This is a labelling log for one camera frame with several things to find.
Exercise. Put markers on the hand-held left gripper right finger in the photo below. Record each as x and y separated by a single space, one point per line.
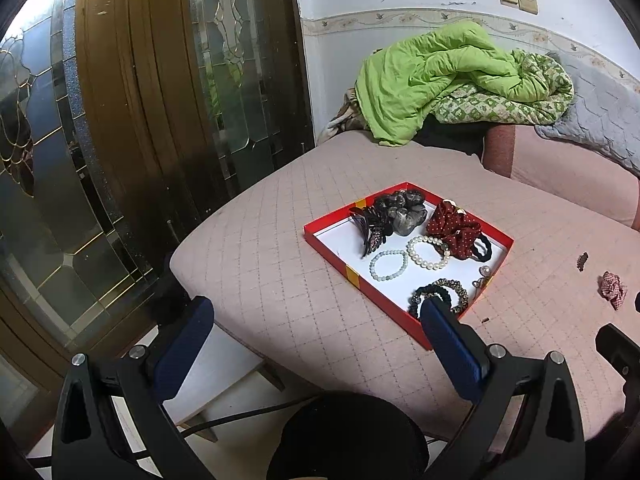
455 355

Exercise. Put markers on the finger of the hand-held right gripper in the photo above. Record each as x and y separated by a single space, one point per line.
620 352

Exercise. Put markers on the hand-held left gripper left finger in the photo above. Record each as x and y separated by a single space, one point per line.
182 350

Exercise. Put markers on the red polka dot scrunchie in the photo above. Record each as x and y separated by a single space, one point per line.
450 227

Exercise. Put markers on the black sequin hair claw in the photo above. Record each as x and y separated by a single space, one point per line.
372 240

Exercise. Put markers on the red shallow box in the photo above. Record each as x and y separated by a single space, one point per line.
345 240

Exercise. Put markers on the white low table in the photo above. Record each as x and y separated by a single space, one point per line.
225 380

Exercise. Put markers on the pink checked scrunchie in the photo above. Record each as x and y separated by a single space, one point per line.
612 287

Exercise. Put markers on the small metal brooch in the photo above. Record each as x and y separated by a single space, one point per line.
482 275

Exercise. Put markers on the small brown hair clip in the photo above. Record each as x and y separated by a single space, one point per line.
581 261

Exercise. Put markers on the black hair band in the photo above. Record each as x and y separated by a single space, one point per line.
484 251

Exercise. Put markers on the pink quilted mattress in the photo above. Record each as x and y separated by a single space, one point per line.
275 285

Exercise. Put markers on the black round stool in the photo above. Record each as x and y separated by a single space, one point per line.
350 440

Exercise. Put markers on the grey sheer scrunchie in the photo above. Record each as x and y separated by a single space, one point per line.
405 215

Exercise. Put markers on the pink bolster cushion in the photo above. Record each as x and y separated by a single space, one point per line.
560 170

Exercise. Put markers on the dark cloth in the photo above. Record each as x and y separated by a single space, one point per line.
450 140

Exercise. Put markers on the grey quilted blanket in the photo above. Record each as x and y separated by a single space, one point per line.
600 110

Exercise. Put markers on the wooden glass door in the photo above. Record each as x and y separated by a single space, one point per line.
125 110

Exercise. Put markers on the brown patterned blanket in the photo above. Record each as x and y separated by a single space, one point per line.
347 115

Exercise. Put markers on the green quilt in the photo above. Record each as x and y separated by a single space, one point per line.
425 75

